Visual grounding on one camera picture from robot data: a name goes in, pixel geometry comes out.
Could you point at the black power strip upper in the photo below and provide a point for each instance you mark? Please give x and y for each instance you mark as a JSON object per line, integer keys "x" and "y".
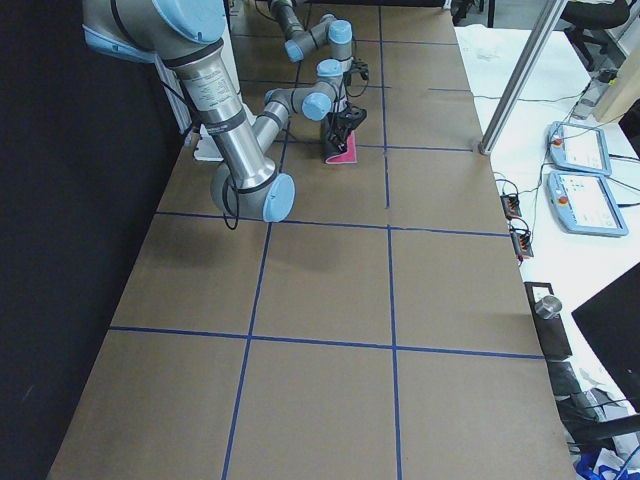
{"x": 511, "y": 206}

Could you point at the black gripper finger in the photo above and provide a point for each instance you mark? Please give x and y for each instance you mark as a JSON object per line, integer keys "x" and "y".
{"x": 338, "y": 139}

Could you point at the black computer monitor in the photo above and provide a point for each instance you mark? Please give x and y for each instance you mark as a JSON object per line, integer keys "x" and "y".
{"x": 609, "y": 322}

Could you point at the silver metal cylinder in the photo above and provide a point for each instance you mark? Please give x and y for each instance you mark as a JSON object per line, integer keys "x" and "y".
{"x": 548, "y": 307}

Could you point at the upper teach pendant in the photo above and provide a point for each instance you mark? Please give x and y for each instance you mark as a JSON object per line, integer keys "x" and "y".
{"x": 579, "y": 148}

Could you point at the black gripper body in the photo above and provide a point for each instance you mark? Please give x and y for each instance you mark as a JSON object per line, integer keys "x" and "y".
{"x": 331, "y": 136}
{"x": 348, "y": 78}

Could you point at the teach pendant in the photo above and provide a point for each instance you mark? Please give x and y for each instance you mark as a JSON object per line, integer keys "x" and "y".
{"x": 584, "y": 204}
{"x": 579, "y": 148}

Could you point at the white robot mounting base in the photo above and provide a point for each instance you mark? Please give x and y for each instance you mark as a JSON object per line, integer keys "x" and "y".
{"x": 191, "y": 44}

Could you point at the black office chair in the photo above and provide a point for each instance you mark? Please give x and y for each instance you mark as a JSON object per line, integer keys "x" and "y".
{"x": 593, "y": 16}

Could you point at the pink towel with white edge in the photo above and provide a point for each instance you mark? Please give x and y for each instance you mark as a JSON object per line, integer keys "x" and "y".
{"x": 341, "y": 155}

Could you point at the lower teach pendant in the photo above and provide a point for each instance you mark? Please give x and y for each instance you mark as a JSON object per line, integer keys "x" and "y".
{"x": 584, "y": 204}

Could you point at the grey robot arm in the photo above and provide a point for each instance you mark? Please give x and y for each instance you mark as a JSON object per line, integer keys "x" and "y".
{"x": 330, "y": 31}
{"x": 247, "y": 183}

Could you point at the aluminium frame post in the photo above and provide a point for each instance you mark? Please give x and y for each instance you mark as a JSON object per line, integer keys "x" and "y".
{"x": 536, "y": 41}

